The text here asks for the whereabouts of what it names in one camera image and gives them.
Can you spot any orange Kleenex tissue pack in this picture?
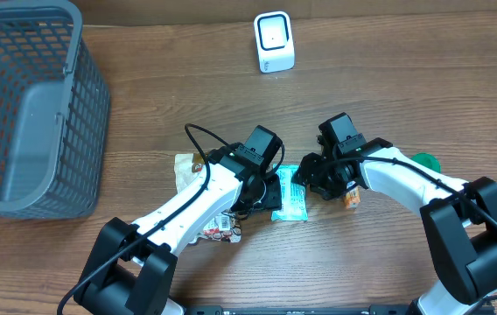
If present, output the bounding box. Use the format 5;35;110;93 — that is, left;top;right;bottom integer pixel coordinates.
343;186;361;209

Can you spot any teal wet wipes pack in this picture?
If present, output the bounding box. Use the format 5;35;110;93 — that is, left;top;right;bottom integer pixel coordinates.
271;165;308;221

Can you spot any beige Pantree snack pouch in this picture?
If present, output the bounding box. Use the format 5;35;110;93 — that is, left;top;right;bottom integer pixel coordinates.
174;153;242;245

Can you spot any green lidded jar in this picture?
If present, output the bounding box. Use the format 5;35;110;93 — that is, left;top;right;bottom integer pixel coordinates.
411;152;441;172

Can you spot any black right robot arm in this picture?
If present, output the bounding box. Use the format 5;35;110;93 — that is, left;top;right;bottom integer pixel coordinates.
292;113;497;314

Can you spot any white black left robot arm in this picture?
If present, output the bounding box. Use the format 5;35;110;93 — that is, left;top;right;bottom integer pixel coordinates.
57;126;284;315

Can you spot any white barcode scanner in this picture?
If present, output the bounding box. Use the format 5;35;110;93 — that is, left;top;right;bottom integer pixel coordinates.
253;11;295;74

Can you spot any grey plastic mesh basket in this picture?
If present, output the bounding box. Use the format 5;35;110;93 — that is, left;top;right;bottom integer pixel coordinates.
0;1;110;219

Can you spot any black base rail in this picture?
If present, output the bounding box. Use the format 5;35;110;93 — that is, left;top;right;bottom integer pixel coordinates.
185;304;409;315

